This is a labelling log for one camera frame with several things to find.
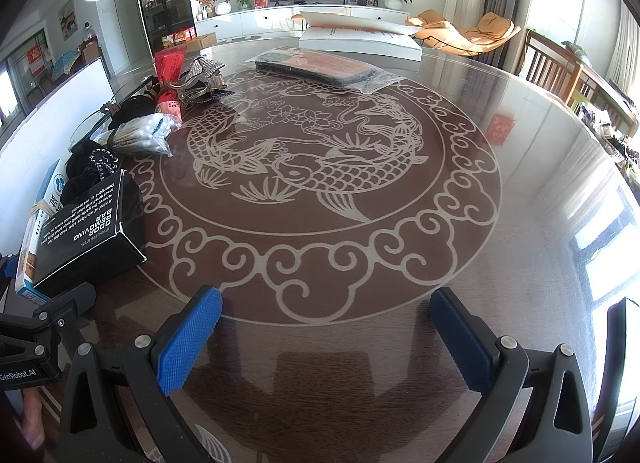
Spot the black odor removing bar box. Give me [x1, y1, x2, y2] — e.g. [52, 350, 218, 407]
[32, 169, 146, 298]

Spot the black beaded fabric pouch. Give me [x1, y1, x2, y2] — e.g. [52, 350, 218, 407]
[61, 139, 122, 206]

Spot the black velvet pouch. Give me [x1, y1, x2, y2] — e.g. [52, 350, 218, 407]
[108, 94, 157, 130]

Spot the red snack packet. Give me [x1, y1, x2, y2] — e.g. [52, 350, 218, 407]
[154, 46, 186, 123]

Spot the rhinestone silver bow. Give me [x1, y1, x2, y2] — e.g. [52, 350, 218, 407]
[180, 56, 227, 98]

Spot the person left hand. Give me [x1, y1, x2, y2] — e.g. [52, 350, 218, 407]
[21, 388, 46, 450]

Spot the blue white small carton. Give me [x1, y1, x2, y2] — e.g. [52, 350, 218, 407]
[14, 160, 67, 305]

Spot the large white open box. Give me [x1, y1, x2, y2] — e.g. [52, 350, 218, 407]
[0, 60, 113, 254]

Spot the wooden dining chair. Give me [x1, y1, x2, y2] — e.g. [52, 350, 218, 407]
[515, 30, 582, 105]

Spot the bagged dark clothing package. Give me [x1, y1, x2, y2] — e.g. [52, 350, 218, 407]
[250, 47, 404, 94]

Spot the orange lounge chair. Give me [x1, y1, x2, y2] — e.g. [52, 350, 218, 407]
[406, 10, 521, 56]

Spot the red flower vase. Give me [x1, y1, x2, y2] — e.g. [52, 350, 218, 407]
[196, 0, 218, 19]

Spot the white tv cabinet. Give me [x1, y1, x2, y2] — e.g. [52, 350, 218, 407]
[195, 4, 409, 40]

